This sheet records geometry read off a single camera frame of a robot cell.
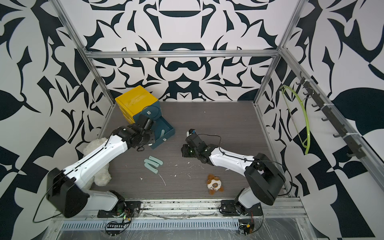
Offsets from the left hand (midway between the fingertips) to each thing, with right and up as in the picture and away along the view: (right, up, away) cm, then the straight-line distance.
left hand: (150, 134), depth 82 cm
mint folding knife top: (+4, -17, +7) cm, 19 cm away
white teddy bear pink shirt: (-34, -6, +5) cm, 35 cm away
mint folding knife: (+3, -1, +17) cm, 17 cm away
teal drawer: (0, +12, +7) cm, 14 cm away
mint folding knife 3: (-1, -17, +7) cm, 19 cm away
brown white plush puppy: (+34, -26, -3) cm, 43 cm away
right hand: (+17, -8, +3) cm, 19 cm away
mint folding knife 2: (-1, -20, +5) cm, 21 cm away
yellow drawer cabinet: (-14, +18, +9) cm, 24 cm away
